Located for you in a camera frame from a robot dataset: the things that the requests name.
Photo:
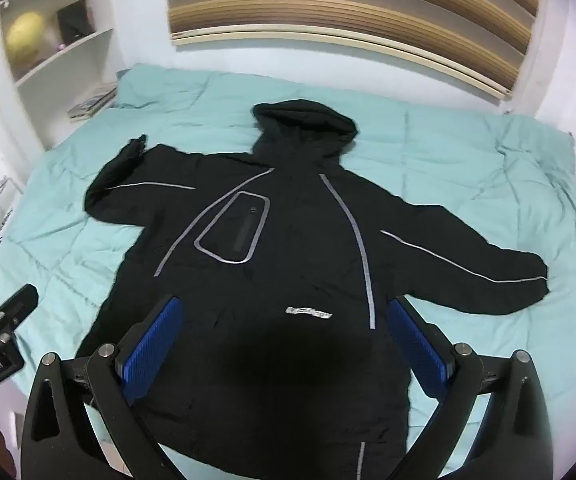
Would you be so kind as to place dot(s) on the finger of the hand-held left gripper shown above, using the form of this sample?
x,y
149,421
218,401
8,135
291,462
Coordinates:
x,y
17,305

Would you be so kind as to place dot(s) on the yellow ball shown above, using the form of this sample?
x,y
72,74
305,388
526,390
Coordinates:
x,y
25,35

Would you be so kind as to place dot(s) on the stack of magazines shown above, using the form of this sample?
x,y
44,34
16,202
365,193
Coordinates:
x,y
93,102

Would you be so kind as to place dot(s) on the black box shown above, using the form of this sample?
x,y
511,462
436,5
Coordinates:
x,y
74,21

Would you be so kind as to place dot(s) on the wooden slatted headboard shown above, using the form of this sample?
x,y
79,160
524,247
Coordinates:
x,y
318,5

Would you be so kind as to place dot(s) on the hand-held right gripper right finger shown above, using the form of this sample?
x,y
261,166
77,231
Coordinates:
x,y
418,351

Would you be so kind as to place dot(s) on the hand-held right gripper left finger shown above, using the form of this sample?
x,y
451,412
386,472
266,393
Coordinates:
x,y
152,351

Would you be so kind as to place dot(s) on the teal bed blanket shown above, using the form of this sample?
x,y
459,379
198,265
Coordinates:
x,y
467,170

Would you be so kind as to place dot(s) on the white wall shelf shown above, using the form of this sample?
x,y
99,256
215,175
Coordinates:
x,y
75,67

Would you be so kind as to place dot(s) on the black hooded jacket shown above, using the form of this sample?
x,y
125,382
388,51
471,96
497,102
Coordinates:
x,y
293,260

